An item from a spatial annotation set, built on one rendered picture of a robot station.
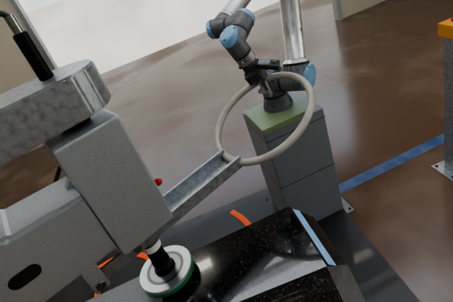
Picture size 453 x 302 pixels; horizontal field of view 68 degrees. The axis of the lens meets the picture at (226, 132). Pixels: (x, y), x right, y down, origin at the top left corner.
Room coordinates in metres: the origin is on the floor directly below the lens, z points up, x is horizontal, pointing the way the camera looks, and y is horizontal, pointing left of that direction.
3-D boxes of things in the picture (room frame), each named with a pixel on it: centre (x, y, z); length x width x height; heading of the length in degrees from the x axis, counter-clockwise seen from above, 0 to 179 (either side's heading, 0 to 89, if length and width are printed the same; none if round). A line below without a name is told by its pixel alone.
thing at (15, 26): (0.96, 0.41, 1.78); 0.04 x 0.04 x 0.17
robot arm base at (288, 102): (1.92, -0.37, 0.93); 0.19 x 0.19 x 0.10
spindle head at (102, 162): (0.92, 0.48, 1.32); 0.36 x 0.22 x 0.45; 120
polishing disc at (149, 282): (0.96, 0.41, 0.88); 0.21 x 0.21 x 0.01
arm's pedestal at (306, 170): (1.92, -0.37, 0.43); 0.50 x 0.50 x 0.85; 7
